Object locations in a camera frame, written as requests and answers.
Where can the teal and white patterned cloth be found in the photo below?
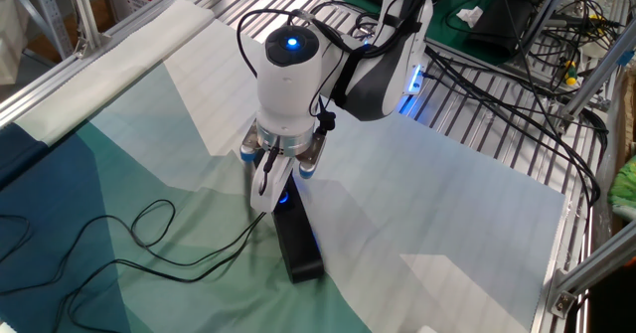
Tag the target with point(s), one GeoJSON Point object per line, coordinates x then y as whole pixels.
{"type": "Point", "coordinates": [422, 199]}

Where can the grey perforated shelf upright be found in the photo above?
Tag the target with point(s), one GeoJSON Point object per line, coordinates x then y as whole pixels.
{"type": "Point", "coordinates": [52, 15]}

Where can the green mat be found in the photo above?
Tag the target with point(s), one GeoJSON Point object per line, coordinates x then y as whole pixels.
{"type": "Point", "coordinates": [447, 20]}

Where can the black flat case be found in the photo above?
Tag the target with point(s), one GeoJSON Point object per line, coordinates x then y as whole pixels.
{"type": "Point", "coordinates": [502, 25]}

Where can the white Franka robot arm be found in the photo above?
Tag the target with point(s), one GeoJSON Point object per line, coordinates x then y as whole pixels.
{"type": "Point", "coordinates": [288, 89]}

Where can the yellow green screwdriver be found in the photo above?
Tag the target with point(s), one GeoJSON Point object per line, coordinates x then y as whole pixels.
{"type": "Point", "coordinates": [570, 72]}

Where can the aluminium frame post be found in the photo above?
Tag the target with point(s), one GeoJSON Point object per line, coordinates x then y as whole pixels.
{"type": "Point", "coordinates": [87, 10]}
{"type": "Point", "coordinates": [596, 263]}
{"type": "Point", "coordinates": [596, 77]}

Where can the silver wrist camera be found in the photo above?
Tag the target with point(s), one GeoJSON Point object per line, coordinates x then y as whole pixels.
{"type": "Point", "coordinates": [310, 156]}

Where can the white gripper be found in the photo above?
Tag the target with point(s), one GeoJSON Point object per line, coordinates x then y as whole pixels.
{"type": "Point", "coordinates": [281, 181]}

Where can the white crumpled tissue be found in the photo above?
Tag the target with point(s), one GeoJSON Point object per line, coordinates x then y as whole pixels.
{"type": "Point", "coordinates": [469, 16]}

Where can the green bag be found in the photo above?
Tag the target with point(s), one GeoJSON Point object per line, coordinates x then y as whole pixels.
{"type": "Point", "coordinates": [623, 189]}

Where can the black bar speaker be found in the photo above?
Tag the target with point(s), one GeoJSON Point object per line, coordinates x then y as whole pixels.
{"type": "Point", "coordinates": [298, 248]}

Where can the aluminium table side rail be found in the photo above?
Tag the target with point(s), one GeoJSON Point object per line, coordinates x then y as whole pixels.
{"type": "Point", "coordinates": [49, 82]}

